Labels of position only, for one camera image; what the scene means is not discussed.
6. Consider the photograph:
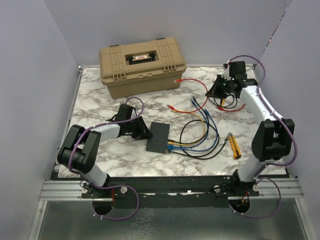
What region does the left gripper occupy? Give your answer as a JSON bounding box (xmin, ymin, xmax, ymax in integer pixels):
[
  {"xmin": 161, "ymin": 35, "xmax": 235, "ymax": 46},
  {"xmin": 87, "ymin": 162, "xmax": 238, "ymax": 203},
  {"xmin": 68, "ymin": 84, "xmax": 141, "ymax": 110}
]
[{"xmin": 126, "ymin": 117, "xmax": 152, "ymax": 141}]

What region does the dark grey network switch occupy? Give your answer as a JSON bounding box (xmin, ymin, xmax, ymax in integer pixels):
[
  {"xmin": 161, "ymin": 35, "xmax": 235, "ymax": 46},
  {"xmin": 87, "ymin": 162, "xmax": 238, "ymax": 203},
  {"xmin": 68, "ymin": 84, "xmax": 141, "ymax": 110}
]
[{"xmin": 146, "ymin": 121, "xmax": 170, "ymax": 154}]

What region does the short red ethernet cable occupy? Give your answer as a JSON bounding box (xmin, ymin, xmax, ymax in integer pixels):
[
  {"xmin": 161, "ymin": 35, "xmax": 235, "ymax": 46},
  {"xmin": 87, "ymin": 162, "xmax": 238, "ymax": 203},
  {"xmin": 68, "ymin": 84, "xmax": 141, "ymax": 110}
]
[{"xmin": 166, "ymin": 77, "xmax": 210, "ymax": 114}]

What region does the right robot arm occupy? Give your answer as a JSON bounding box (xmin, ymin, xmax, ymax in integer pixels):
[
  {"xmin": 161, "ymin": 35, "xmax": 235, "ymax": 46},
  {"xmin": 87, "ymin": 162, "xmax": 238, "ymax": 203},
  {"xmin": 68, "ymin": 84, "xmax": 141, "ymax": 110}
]
[{"xmin": 205, "ymin": 60, "xmax": 295, "ymax": 196}]

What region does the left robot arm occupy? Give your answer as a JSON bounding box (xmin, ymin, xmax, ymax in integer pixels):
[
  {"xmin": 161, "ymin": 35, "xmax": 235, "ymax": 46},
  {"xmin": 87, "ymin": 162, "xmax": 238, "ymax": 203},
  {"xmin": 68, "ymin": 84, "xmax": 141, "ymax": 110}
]
[{"xmin": 57, "ymin": 104, "xmax": 153, "ymax": 198}]

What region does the tan plastic toolbox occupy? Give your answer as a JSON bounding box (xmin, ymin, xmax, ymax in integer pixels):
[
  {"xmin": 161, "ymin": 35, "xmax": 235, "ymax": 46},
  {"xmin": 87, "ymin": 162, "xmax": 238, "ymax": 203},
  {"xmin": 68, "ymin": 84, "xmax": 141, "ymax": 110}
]
[{"xmin": 98, "ymin": 37, "xmax": 187, "ymax": 99}]

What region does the yellow utility knife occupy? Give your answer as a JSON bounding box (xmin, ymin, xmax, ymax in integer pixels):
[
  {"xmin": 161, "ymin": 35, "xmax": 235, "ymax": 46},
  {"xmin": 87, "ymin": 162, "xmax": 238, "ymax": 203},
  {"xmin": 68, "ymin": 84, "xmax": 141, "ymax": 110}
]
[{"xmin": 228, "ymin": 132, "xmax": 242, "ymax": 160}]

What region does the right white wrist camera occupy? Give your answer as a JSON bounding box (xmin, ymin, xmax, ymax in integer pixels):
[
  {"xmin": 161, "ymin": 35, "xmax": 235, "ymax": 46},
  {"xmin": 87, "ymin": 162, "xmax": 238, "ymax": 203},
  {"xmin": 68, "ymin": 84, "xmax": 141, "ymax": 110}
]
[{"xmin": 221, "ymin": 65, "xmax": 231, "ymax": 81}]

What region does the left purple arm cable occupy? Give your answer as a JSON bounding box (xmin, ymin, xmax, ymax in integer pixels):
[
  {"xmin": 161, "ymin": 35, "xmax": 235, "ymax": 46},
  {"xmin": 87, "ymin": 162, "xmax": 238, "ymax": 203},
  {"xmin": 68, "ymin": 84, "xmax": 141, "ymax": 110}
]
[{"xmin": 67, "ymin": 96, "xmax": 145, "ymax": 221}]

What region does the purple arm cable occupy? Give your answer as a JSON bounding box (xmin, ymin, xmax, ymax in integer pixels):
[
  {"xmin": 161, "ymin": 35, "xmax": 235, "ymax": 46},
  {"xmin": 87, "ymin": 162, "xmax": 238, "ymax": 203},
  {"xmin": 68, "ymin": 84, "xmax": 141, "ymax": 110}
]
[
  {"xmin": 67, "ymin": 96, "xmax": 145, "ymax": 221},
  {"xmin": 223, "ymin": 54, "xmax": 299, "ymax": 219}
]

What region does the yellow ethernet cable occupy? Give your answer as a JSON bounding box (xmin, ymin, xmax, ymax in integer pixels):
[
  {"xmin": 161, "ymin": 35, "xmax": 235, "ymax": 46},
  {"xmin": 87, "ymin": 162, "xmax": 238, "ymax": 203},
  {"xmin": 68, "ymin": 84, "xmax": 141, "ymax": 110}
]
[{"xmin": 166, "ymin": 109, "xmax": 207, "ymax": 146}]

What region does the blue ethernet cable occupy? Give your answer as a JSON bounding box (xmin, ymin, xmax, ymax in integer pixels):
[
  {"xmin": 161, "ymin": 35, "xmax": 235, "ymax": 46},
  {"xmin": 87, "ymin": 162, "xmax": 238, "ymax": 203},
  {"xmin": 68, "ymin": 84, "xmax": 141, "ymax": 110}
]
[
  {"xmin": 166, "ymin": 108, "xmax": 221, "ymax": 157},
  {"xmin": 166, "ymin": 96, "xmax": 213, "ymax": 152}
]

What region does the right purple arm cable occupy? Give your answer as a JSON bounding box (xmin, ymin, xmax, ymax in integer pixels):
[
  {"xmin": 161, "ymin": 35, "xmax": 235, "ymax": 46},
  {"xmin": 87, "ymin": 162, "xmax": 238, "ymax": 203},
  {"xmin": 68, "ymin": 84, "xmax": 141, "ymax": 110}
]
[{"xmin": 223, "ymin": 54, "xmax": 299, "ymax": 219}]

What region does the black mounting base plate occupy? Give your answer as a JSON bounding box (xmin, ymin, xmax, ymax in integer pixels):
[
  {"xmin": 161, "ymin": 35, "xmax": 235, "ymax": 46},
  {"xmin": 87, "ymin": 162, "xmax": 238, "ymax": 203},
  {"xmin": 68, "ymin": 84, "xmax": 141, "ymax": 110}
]
[{"xmin": 49, "ymin": 162, "xmax": 293, "ymax": 209}]

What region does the aluminium front rail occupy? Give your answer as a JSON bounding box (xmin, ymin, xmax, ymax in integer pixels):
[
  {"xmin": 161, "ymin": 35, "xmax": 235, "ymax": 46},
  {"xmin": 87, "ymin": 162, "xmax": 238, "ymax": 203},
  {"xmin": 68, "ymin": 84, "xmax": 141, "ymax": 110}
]
[{"xmin": 39, "ymin": 178, "xmax": 304, "ymax": 201}]

